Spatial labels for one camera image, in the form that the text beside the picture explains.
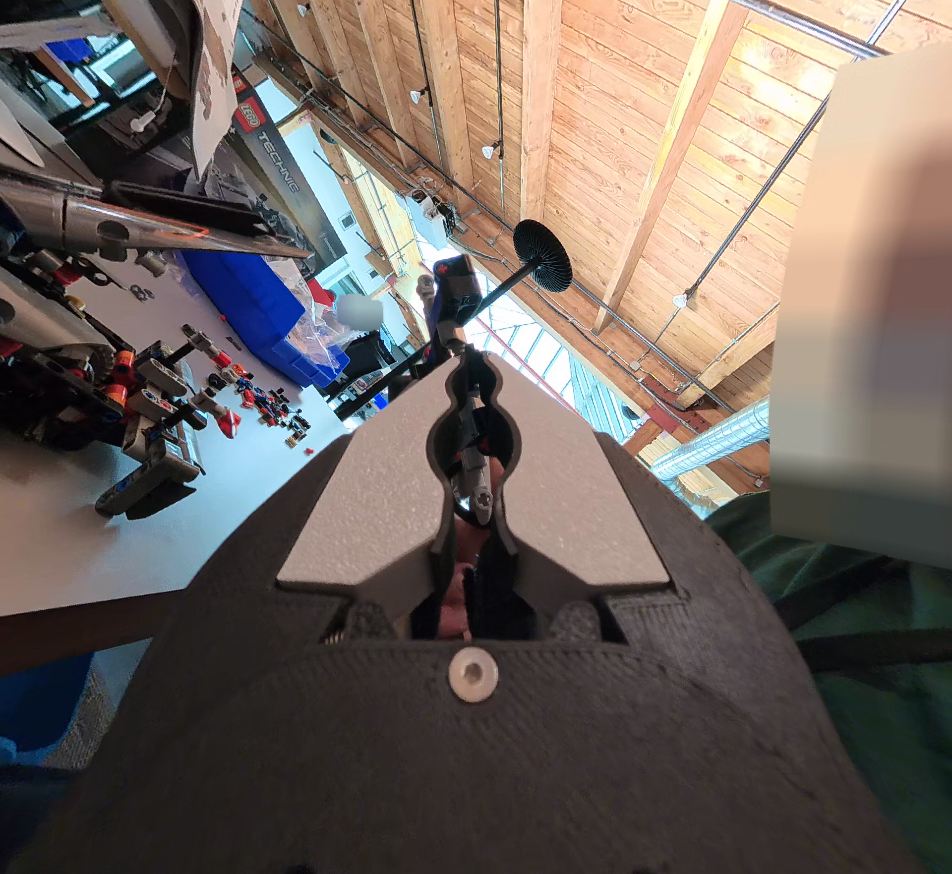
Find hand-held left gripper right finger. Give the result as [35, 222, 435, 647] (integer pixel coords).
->
[476, 352, 672, 622]

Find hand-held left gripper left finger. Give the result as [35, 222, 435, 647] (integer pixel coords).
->
[277, 352, 470, 622]

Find small black lego assembly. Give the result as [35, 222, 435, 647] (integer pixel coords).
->
[416, 254, 498, 527]

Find large grey lego model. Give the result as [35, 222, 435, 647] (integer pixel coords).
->
[0, 164, 313, 522]

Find pile of small lego pieces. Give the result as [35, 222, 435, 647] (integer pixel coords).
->
[182, 324, 313, 453]

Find black lego box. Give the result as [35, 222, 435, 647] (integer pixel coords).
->
[216, 67, 351, 276]

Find person's left hand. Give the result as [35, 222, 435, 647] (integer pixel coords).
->
[439, 517, 484, 641]

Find clear plastic bags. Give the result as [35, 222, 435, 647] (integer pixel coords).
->
[264, 253, 351, 369]

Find blue storage bin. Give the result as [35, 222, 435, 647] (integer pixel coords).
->
[180, 249, 351, 389]

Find black stand pole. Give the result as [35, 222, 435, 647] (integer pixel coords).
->
[331, 220, 574, 423]

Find ceiling heater unit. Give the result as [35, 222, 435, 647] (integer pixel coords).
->
[405, 190, 458, 250]

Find green sweater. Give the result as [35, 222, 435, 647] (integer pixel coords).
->
[707, 491, 952, 874]

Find open instruction booklet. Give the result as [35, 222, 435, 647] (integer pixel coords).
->
[126, 0, 254, 179]

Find silver air duct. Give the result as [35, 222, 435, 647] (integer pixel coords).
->
[651, 398, 772, 486]

